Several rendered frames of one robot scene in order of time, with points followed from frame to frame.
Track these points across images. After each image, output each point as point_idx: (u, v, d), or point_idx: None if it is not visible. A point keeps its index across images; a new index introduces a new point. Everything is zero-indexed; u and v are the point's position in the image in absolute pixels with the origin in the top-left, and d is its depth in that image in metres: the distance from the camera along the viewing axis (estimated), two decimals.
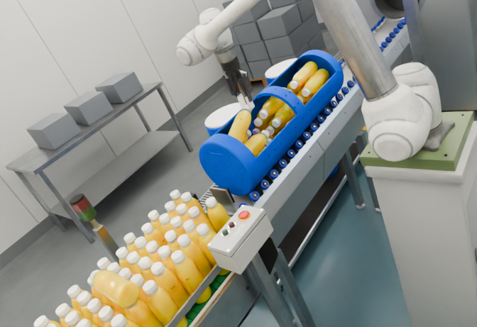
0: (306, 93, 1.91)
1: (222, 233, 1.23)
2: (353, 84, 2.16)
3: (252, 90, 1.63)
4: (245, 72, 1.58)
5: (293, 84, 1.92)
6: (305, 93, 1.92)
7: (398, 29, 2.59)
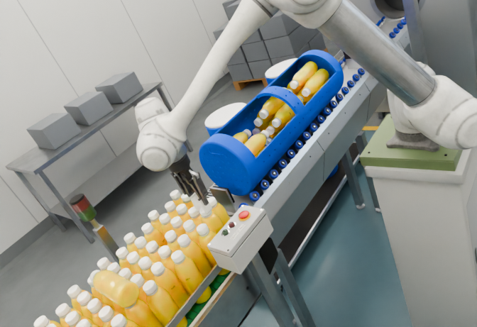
0: (306, 93, 1.91)
1: (222, 233, 1.23)
2: (353, 84, 2.16)
3: (206, 193, 1.29)
4: (196, 174, 1.25)
5: (293, 84, 1.92)
6: (305, 93, 1.92)
7: (398, 29, 2.59)
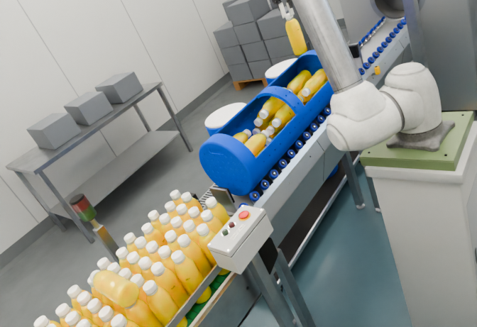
0: (306, 93, 1.91)
1: (222, 233, 1.23)
2: None
3: None
4: None
5: (289, 13, 1.88)
6: (305, 93, 1.92)
7: (398, 29, 2.59)
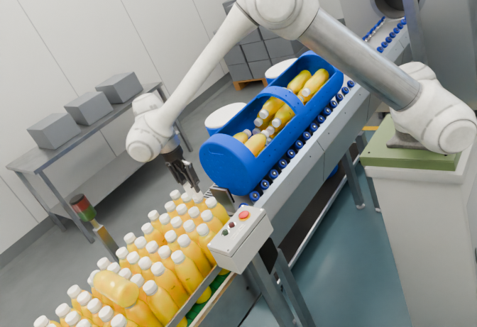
0: (306, 93, 1.91)
1: (222, 233, 1.23)
2: (353, 84, 2.16)
3: (199, 181, 1.41)
4: (189, 164, 1.36)
5: None
6: (305, 93, 1.92)
7: (398, 29, 2.59)
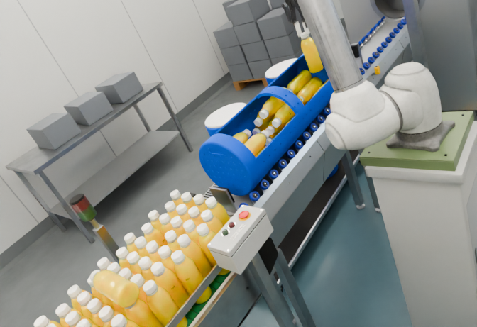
0: (304, 32, 1.88)
1: (222, 233, 1.23)
2: None
3: None
4: None
5: (199, 196, 1.48)
6: (304, 32, 1.89)
7: (398, 29, 2.59)
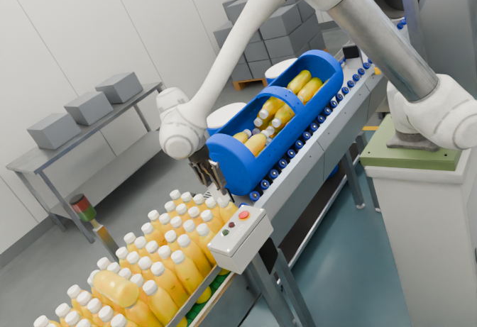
0: None
1: (222, 233, 1.23)
2: (353, 84, 2.16)
3: (226, 182, 1.31)
4: (216, 164, 1.26)
5: (199, 196, 1.48)
6: None
7: (398, 29, 2.59)
